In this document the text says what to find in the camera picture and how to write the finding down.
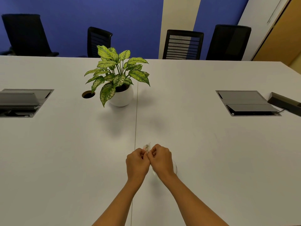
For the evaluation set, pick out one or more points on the person's right forearm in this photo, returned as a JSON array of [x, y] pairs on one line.
[[190, 202]]

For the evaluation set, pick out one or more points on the glass bowl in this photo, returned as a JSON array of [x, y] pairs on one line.
[[175, 167]]

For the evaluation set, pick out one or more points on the green spotted leaf plant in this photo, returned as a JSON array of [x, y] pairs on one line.
[[113, 70]]

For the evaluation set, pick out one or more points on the person's left forearm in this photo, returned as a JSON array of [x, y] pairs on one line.
[[120, 204]]

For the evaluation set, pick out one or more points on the black slatted-back office chair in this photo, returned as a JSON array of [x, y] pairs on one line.
[[182, 32]]

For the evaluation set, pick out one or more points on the white round plant pot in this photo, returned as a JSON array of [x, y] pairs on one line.
[[123, 98]]

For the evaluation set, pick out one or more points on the clear plastic bag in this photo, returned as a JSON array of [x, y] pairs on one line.
[[146, 148]]

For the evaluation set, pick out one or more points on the person's left hand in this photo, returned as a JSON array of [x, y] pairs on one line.
[[137, 165]]

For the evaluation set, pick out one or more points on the black solid-back office chair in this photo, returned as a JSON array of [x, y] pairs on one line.
[[227, 43], [23, 35]]

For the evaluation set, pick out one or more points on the black mesh office chair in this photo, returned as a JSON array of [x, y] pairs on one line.
[[97, 41]]

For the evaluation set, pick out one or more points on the black rectangular device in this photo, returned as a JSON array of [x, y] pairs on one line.
[[284, 103]]

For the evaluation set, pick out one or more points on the wooden door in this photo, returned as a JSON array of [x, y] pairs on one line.
[[282, 39]]

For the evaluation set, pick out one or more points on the person's right hand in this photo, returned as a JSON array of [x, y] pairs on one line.
[[162, 161]]

